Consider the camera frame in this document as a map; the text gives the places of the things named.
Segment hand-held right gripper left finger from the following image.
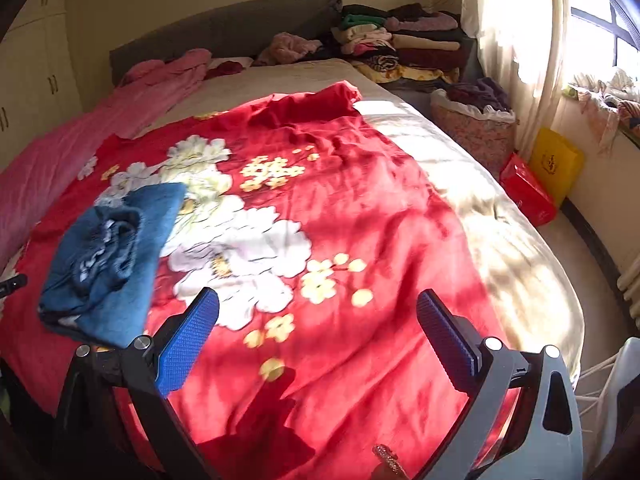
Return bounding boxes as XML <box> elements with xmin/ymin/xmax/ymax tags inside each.
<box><xmin>52</xmin><ymin>287</ymin><xmax>221</xmax><ymax>480</ymax></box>

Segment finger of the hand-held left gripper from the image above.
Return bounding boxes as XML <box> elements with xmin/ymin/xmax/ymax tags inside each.
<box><xmin>0</xmin><ymin>274</ymin><xmax>28</xmax><ymax>298</ymax></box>

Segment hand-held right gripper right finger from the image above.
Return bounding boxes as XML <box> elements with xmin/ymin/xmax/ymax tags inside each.
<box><xmin>416</xmin><ymin>288</ymin><xmax>586</xmax><ymax>480</ymax></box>

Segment red floral blanket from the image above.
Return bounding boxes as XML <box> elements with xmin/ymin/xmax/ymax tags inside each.
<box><xmin>0</xmin><ymin>81</ymin><xmax>521</xmax><ymax>480</ymax></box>

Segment beige bed sheet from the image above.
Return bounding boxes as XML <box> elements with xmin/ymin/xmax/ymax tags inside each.
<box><xmin>145</xmin><ymin>57</ymin><xmax>586</xmax><ymax>386</ymax></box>

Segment brown glitter object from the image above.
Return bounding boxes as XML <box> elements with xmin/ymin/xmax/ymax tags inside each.
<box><xmin>372</xmin><ymin>444</ymin><xmax>408</xmax><ymax>480</ymax></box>

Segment pink quilt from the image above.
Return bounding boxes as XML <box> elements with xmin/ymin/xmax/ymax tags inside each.
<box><xmin>0</xmin><ymin>49</ymin><xmax>213</xmax><ymax>266</ymax></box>

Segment red paper bag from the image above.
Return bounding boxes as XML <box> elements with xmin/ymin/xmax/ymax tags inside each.
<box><xmin>500</xmin><ymin>152</ymin><xmax>557</xmax><ymax>227</ymax></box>

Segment yellow paper bag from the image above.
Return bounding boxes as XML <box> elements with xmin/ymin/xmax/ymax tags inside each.
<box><xmin>529</xmin><ymin>127</ymin><xmax>585</xmax><ymax>208</ymax></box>

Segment floral laundry basket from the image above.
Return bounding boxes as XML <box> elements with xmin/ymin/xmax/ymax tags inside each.
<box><xmin>430</xmin><ymin>89</ymin><xmax>517</xmax><ymax>178</ymax></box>

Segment cream wardrobe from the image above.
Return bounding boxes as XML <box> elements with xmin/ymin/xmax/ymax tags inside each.
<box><xmin>0</xmin><ymin>0</ymin><xmax>83</xmax><ymax>171</ymax></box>

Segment purple clothes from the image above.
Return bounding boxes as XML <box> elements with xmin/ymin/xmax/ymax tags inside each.
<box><xmin>447</xmin><ymin>77</ymin><xmax>511</xmax><ymax>112</ymax></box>

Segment dark red garment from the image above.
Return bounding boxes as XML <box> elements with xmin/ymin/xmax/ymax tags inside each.
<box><xmin>207</xmin><ymin>60</ymin><xmax>253</xmax><ymax>80</ymax></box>

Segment windowsill cloth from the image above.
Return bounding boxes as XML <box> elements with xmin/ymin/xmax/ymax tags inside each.
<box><xmin>562</xmin><ymin>67</ymin><xmax>640</xmax><ymax>151</ymax></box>

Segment stack of folded clothes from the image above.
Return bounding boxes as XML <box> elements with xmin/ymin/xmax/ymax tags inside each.
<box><xmin>331</xmin><ymin>3</ymin><xmax>473</xmax><ymax>85</ymax></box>

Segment cream curtain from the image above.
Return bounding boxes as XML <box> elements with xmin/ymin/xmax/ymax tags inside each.
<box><xmin>460</xmin><ymin>0</ymin><xmax>576</xmax><ymax>151</ymax></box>

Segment pink fuzzy garment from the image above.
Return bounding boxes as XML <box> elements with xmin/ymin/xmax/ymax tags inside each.
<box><xmin>255</xmin><ymin>32</ymin><xmax>323</xmax><ymax>66</ymax></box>

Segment grey bed headboard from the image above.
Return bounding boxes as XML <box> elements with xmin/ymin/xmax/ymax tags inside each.
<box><xmin>109</xmin><ymin>0</ymin><xmax>343</xmax><ymax>86</ymax></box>

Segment window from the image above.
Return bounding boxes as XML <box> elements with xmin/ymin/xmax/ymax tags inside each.
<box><xmin>567</xmin><ymin>0</ymin><xmax>640</xmax><ymax>81</ymax></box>

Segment white wire rack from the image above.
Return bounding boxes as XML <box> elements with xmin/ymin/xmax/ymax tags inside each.
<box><xmin>575</xmin><ymin>337</ymin><xmax>640</xmax><ymax>480</ymax></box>

